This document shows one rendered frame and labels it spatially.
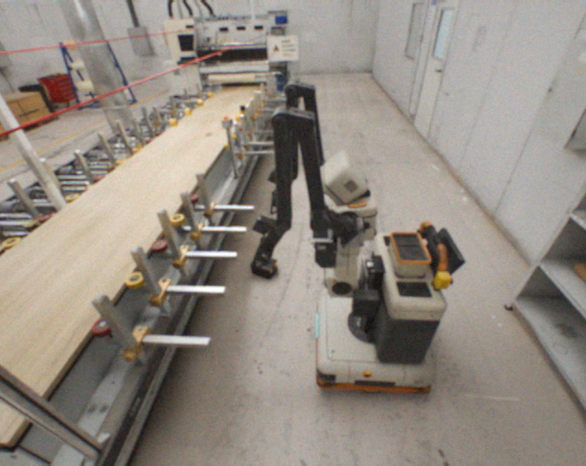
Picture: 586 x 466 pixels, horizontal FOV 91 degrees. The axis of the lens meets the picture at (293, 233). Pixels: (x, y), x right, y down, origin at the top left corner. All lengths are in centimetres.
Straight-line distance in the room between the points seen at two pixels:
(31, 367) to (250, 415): 112
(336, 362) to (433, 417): 64
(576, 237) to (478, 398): 116
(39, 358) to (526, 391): 247
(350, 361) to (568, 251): 159
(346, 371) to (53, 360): 133
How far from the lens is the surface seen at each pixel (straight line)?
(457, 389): 222
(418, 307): 143
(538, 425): 233
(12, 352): 155
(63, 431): 119
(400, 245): 154
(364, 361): 182
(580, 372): 249
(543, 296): 283
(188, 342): 131
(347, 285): 150
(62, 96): 1088
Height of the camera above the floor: 185
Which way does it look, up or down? 37 degrees down
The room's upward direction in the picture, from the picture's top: 3 degrees counter-clockwise
